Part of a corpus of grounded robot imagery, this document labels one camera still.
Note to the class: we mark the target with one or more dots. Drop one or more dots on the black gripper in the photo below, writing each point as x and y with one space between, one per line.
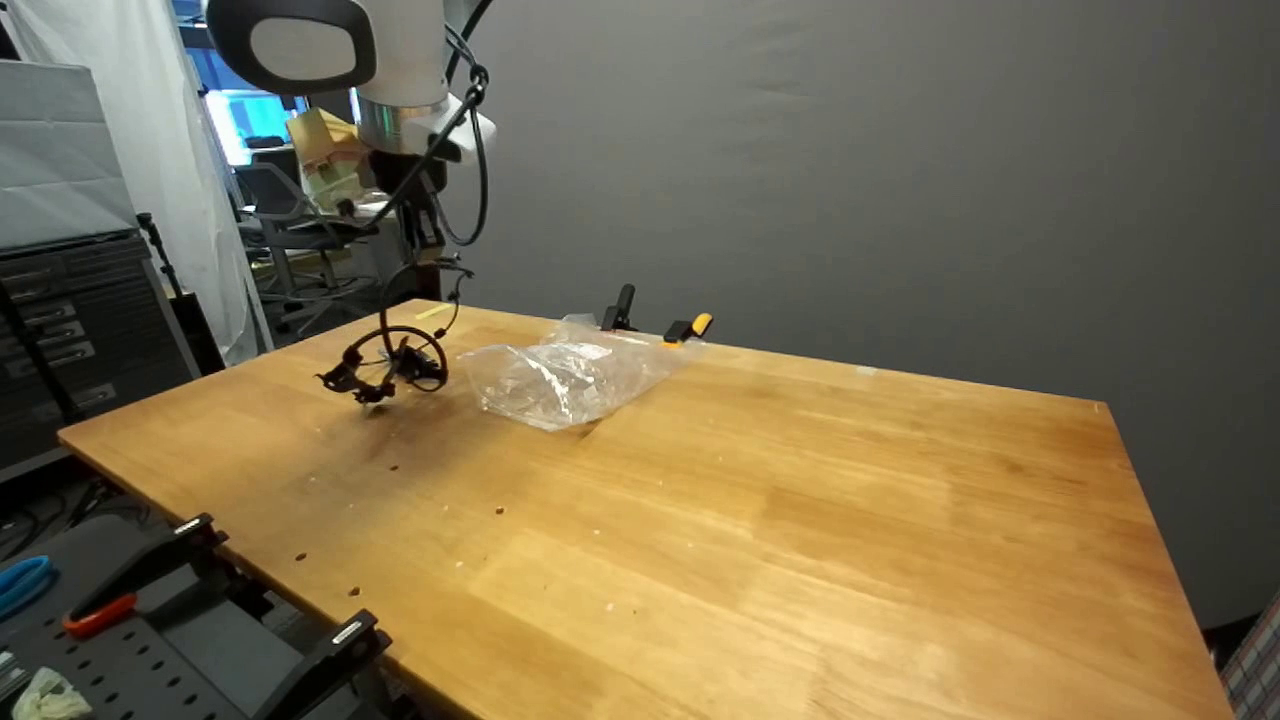
405 222

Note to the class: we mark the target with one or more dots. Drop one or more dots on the clear plastic bag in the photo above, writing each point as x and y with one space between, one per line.
566 376

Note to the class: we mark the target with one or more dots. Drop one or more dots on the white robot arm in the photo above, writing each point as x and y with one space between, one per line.
400 52

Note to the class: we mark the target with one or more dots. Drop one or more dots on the black and yellow clamp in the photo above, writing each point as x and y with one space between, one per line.
663 320

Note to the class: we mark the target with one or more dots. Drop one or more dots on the computer monitor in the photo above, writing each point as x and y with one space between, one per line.
255 123

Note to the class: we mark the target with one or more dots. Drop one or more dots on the black equipment case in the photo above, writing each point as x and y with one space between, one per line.
81 333

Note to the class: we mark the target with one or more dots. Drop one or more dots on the white curtain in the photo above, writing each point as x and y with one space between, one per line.
146 123

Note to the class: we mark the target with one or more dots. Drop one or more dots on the black perforated board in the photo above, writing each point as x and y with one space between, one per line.
146 665

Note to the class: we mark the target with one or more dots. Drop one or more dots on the grey fabric backdrop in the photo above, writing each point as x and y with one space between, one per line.
867 173

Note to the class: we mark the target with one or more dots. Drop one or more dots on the white crumpled item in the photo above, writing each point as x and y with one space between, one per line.
45 696

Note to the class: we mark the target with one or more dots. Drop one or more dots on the plaid chair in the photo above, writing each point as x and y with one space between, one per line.
1257 665

